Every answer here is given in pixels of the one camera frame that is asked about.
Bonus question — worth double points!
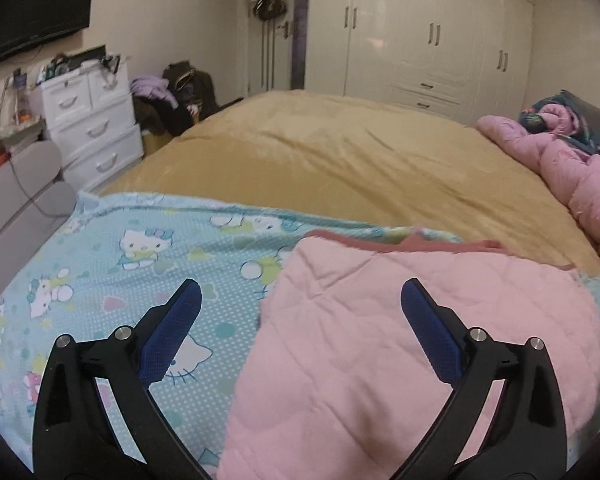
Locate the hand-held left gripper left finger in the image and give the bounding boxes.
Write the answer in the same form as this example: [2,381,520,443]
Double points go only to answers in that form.
[31,278,216,480]

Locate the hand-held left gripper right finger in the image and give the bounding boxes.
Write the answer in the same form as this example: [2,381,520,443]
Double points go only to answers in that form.
[385,278,567,480]

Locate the pink quilted garment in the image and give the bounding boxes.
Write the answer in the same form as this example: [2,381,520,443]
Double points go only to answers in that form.
[216,230,600,480]

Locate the pile of dark clothes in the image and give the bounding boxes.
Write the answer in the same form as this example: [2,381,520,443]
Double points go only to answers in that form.
[132,60,216,138]

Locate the cartoon cat printed blue blanket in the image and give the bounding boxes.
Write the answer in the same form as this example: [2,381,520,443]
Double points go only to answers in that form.
[0,190,600,480]

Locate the grey sofa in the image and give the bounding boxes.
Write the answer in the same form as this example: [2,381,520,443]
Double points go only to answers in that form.
[0,140,78,311]

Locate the bed with yellow sheet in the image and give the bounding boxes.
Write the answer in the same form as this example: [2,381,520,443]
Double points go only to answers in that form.
[97,89,600,281]

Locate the pink quilted jacket pile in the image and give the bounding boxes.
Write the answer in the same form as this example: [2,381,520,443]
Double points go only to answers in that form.
[477,105,600,281]

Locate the white drawer cabinet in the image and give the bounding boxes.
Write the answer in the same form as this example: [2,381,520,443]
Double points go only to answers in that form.
[39,62,143,192]

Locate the purple garment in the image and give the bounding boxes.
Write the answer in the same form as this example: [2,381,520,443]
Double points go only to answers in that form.
[130,76,177,108]

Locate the dark floral pillow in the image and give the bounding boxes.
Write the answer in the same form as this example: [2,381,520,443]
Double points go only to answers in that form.
[517,90,600,156]

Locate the clear plastic bottle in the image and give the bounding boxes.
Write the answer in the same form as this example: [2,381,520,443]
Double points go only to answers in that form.
[10,70,31,126]

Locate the black electronics clutter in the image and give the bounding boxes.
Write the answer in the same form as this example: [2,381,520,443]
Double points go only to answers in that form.
[42,46,123,86]

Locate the white wardrobe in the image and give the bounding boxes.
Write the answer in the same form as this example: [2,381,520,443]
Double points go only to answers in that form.
[305,0,536,126]

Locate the black television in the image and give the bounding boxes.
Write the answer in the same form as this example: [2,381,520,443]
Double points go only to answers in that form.
[0,0,93,68]

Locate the black cable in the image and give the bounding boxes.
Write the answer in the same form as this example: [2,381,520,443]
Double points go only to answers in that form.
[0,125,76,217]

